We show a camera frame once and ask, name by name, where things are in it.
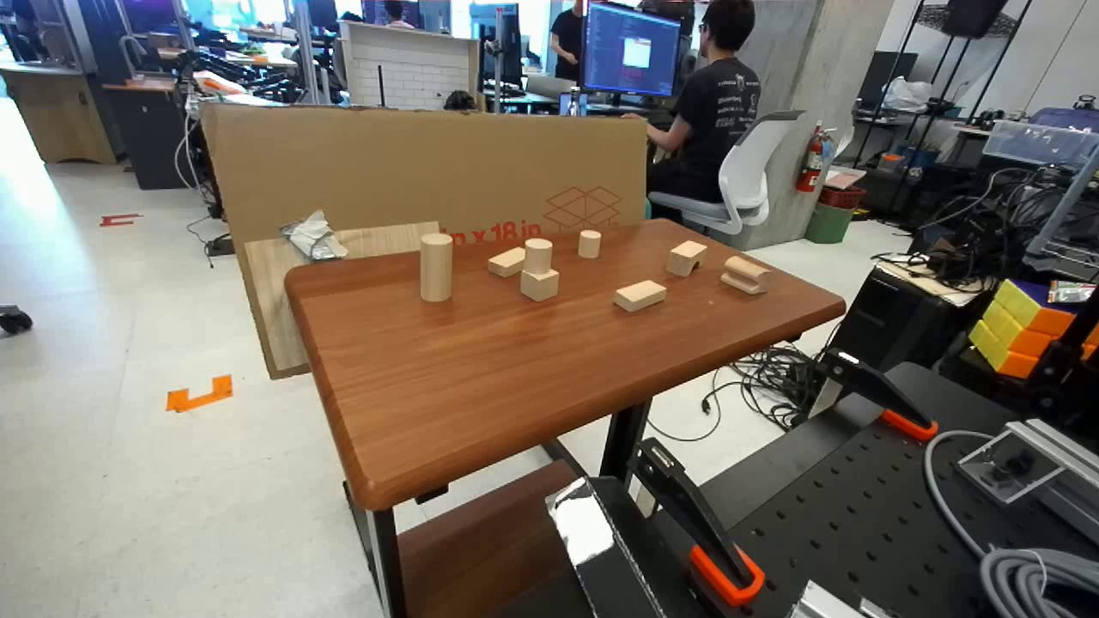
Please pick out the rectangular wooden block front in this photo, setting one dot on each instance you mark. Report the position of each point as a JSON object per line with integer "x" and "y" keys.
{"x": 640, "y": 295}

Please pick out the flat wooden block left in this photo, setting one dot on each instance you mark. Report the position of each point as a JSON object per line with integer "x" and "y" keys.
{"x": 510, "y": 262}

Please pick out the top flat block right pile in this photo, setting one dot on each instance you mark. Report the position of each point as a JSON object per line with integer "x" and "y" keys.
{"x": 747, "y": 269}

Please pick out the flat block pile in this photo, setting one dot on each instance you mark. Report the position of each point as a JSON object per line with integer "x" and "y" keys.
{"x": 747, "y": 269}
{"x": 742, "y": 285}

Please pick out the bottom flat block right pile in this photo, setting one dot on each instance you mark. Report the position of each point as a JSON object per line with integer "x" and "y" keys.
{"x": 742, "y": 285}

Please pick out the wooden cube under cylinder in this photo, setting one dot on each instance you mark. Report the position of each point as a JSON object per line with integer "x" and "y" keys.
{"x": 542, "y": 283}

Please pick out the short cylinder on cube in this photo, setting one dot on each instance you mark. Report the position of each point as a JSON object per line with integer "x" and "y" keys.
{"x": 539, "y": 255}

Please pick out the small wooden cylinder back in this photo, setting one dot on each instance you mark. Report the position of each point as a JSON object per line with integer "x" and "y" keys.
{"x": 588, "y": 245}

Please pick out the tall wooden cylinder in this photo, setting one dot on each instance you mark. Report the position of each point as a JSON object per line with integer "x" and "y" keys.
{"x": 435, "y": 267}

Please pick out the brown wooden table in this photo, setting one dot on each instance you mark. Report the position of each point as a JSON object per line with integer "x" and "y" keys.
{"x": 429, "y": 394}

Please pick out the wooden cube right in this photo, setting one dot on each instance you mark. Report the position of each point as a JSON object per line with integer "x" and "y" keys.
{"x": 686, "y": 260}

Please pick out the black clamp orange tip near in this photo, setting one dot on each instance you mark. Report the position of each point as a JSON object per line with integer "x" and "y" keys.
{"x": 691, "y": 530}

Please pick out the black clamp orange tip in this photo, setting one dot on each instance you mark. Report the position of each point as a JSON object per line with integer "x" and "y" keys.
{"x": 895, "y": 406}
{"x": 691, "y": 530}

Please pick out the large cardboard panel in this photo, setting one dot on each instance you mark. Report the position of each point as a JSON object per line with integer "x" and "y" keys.
{"x": 481, "y": 175}

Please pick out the white office chair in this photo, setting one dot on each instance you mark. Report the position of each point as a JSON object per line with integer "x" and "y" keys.
{"x": 742, "y": 181}

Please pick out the crumpled white cloth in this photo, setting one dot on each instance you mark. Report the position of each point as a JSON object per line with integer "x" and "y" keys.
{"x": 315, "y": 237}

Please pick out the seated person black shirt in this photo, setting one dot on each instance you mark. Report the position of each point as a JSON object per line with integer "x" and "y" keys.
{"x": 714, "y": 110}

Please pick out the blue computer monitor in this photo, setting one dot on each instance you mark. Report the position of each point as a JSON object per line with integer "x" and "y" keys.
{"x": 629, "y": 53}

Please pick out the wooden board leaning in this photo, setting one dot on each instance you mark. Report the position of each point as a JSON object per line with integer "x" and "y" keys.
{"x": 267, "y": 267}

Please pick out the red fire extinguisher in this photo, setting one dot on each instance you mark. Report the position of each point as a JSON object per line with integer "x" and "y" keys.
{"x": 813, "y": 163}

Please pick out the white whiteboard panel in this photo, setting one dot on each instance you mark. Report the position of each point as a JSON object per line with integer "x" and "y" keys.
{"x": 406, "y": 69}

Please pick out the black clamp orange tip far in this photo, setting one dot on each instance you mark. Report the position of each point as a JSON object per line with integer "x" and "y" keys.
{"x": 895, "y": 406}

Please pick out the black perforated breadboard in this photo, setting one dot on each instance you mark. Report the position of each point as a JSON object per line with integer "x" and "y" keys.
{"x": 848, "y": 508}

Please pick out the yellow orange colour cube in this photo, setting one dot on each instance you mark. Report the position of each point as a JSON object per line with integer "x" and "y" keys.
{"x": 1018, "y": 329}

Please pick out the grey electrical box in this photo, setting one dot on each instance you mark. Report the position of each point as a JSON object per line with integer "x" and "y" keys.
{"x": 1033, "y": 462}

